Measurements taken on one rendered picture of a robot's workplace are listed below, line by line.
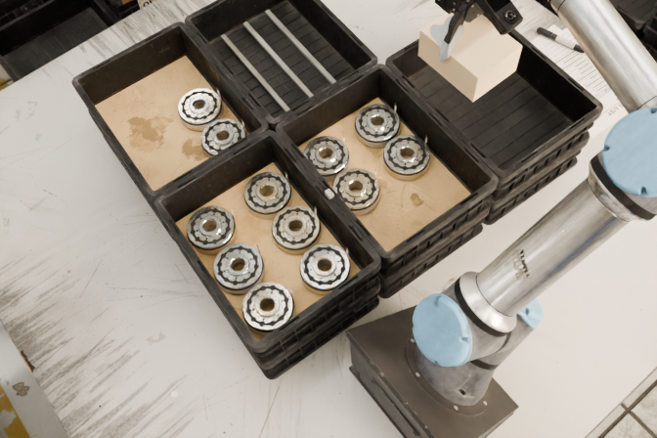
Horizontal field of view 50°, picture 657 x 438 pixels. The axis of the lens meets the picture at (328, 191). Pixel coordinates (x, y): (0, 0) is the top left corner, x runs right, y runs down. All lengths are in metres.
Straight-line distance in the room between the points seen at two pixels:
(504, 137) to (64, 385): 1.11
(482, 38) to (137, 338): 0.97
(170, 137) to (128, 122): 0.12
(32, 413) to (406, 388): 1.45
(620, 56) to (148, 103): 1.08
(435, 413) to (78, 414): 0.75
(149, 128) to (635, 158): 1.12
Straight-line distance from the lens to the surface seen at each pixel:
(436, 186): 1.58
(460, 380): 1.34
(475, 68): 1.40
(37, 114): 2.04
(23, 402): 2.49
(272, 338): 1.34
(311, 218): 1.51
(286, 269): 1.49
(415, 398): 1.30
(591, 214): 1.05
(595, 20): 1.23
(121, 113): 1.79
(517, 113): 1.71
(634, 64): 1.20
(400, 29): 2.02
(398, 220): 1.53
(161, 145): 1.70
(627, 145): 1.01
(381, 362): 1.31
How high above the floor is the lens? 2.19
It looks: 60 degrees down
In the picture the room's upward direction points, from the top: 6 degrees counter-clockwise
